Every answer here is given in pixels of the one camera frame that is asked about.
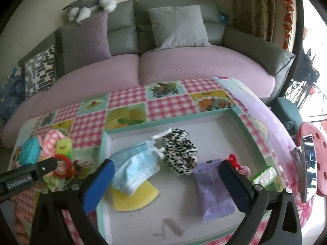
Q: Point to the black and white patterned cushion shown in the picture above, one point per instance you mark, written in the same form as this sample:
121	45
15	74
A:
39	71

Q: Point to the white box with teal rim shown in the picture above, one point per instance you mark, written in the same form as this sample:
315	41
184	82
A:
178	209

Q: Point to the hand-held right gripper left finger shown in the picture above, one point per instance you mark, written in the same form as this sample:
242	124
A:
98	186

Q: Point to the purple cushion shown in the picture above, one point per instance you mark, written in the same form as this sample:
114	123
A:
84	43

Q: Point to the teal round toy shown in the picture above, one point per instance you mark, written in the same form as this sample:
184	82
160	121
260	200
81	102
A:
29	150

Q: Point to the grey sofa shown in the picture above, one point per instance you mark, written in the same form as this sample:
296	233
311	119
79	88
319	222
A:
122	35

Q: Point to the small teal cloth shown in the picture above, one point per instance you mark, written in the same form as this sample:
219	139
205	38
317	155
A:
223	17

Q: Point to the purple wipes packet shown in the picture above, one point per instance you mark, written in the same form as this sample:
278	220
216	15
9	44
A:
212	194

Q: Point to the leopard print scrunchie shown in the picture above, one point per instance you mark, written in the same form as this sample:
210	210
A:
178	153

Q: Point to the blue face mask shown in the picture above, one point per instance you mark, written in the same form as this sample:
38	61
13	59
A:
132	168

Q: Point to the teal stool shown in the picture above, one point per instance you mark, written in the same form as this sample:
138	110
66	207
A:
286	109

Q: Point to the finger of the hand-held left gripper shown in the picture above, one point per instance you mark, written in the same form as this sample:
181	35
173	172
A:
46	166

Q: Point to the beige patterned curtain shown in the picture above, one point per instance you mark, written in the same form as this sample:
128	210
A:
253	5

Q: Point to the light grey cushion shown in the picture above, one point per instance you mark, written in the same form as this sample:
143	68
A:
178	28

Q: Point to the green tissue pack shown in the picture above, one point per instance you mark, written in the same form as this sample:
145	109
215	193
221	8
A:
264	174

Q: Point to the standing mirror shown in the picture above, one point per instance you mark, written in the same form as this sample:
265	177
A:
309	163

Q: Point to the small green packet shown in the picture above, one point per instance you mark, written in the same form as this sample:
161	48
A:
63	146

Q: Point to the person's left hand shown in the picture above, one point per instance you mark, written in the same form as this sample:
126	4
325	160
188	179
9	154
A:
21	224

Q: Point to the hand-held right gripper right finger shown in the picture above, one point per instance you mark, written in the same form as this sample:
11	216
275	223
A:
235	186

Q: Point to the pink dotted stool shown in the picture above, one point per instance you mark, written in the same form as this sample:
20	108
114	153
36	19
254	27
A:
322	145

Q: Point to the pink and white fluffy towel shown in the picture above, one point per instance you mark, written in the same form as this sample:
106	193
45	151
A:
51	141

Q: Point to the grey and white plush toy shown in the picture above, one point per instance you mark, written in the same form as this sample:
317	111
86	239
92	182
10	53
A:
89	6

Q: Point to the yellow sponge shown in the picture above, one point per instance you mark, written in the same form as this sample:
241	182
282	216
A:
138	199

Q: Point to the blue backpack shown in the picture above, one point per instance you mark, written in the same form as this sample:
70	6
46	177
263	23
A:
12	94

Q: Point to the lilac sofa cover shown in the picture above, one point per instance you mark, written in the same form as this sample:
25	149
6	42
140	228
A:
178	66

